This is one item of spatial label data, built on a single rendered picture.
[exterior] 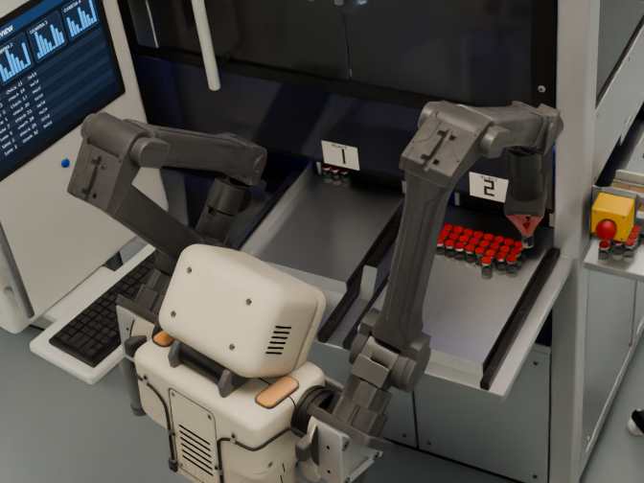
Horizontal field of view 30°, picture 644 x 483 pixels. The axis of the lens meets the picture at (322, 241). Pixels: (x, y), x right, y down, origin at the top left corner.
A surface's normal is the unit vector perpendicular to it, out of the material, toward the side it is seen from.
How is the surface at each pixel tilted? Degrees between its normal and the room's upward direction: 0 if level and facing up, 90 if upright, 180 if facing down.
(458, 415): 90
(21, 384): 0
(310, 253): 0
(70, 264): 90
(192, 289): 48
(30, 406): 0
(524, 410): 90
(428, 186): 81
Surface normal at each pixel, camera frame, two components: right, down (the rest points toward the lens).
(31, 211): 0.79, 0.33
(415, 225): -0.51, 0.48
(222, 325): -0.55, -0.10
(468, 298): -0.11, -0.76
